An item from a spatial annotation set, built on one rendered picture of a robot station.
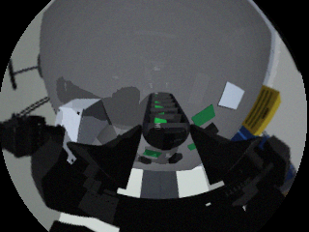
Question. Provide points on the green rectangular block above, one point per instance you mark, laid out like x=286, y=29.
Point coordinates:
x=191, y=146

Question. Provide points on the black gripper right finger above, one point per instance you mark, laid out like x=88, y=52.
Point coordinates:
x=219, y=154

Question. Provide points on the dark grey switch controller unit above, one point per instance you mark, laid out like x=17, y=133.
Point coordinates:
x=165, y=124

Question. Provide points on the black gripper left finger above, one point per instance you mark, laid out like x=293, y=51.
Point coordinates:
x=114, y=158

